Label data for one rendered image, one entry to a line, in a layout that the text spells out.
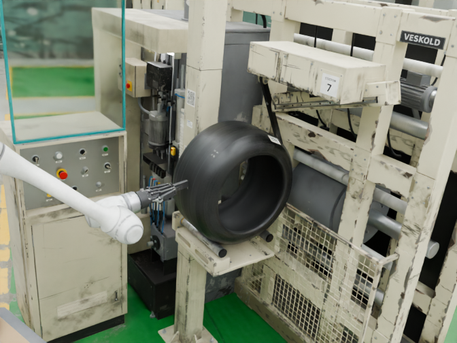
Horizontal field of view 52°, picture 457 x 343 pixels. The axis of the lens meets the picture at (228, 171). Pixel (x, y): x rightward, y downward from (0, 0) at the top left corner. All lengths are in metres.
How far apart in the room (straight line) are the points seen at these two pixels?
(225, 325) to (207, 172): 1.44
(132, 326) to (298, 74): 1.89
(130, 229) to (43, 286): 1.14
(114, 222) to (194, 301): 1.21
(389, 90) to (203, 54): 0.82
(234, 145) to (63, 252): 1.16
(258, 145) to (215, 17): 0.60
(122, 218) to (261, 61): 1.01
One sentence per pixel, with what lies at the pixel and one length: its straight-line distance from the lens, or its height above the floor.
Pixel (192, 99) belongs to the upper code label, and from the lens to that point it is 2.28.
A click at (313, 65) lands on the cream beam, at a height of 1.76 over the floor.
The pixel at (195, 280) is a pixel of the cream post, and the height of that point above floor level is 0.48.
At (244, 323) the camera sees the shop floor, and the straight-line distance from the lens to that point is 3.21.
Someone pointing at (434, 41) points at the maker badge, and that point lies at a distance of 2.05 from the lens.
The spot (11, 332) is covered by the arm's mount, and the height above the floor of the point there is 0.75.
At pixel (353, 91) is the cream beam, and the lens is 1.96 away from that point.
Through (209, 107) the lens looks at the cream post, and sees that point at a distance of 2.28.
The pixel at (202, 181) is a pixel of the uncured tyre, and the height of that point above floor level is 1.27.
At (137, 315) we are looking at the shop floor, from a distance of 3.23.
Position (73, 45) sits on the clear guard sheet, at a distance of 2.35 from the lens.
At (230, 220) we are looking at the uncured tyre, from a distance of 2.42.
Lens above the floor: 2.09
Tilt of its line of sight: 23 degrees down
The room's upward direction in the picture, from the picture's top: 5 degrees clockwise
